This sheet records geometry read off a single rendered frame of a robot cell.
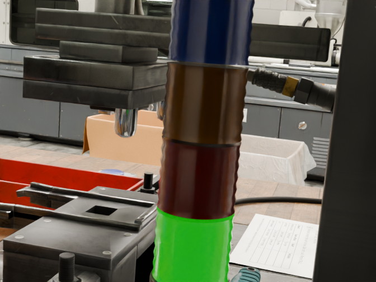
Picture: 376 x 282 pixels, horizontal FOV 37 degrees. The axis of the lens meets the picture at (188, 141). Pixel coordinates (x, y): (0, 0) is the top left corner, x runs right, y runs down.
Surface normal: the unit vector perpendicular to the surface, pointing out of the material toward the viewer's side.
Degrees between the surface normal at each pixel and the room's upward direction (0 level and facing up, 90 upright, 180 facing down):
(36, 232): 0
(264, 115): 90
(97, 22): 90
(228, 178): 76
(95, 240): 0
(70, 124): 90
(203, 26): 104
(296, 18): 90
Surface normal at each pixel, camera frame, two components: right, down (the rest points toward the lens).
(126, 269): 0.96, 0.12
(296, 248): 0.08, -0.98
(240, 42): 0.62, 0.42
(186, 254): -0.17, -0.08
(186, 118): -0.44, 0.36
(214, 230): 0.45, -0.05
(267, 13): -0.32, 0.15
